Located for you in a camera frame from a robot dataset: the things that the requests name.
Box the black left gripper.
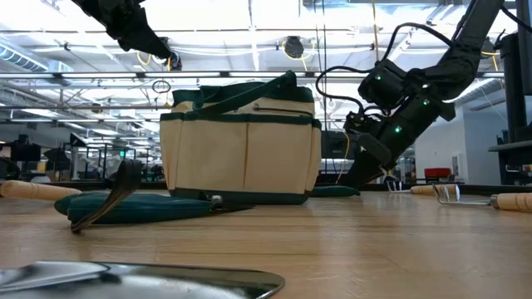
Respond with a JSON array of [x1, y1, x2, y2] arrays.
[[71, 0, 174, 60]]

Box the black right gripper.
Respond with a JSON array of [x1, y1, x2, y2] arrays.
[[347, 98, 444, 189]]

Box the wooden-handled hand fork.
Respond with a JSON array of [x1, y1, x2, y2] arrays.
[[386, 181, 459, 197]]

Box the beige green-trimmed gardening bag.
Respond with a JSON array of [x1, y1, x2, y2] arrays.
[[159, 70, 323, 206]]

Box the wooden-handled three-prong cultivator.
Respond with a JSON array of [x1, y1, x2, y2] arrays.
[[431, 184, 532, 213]]

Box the teal pruning shears with strap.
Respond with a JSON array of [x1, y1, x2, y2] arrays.
[[53, 159, 257, 234]]

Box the black equipment cabinet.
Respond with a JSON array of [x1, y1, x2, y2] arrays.
[[322, 130, 355, 184]]

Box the red box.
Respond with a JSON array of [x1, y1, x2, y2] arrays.
[[423, 167, 452, 179]]

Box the grey side desk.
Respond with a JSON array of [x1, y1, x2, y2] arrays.
[[488, 140, 532, 186]]

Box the monitor with black stand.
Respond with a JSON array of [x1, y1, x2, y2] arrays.
[[500, 0, 532, 145]]

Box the dark background workstation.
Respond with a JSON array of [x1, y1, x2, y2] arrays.
[[0, 133, 42, 184]]

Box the yellow cabinet cable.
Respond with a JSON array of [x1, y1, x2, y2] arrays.
[[334, 130, 352, 185]]

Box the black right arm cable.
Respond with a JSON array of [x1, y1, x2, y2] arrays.
[[314, 22, 456, 115]]

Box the black ceiling cable reel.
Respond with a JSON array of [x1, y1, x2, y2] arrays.
[[283, 36, 305, 60]]

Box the yellow hanging cable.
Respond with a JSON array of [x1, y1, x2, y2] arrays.
[[371, 0, 392, 180]]

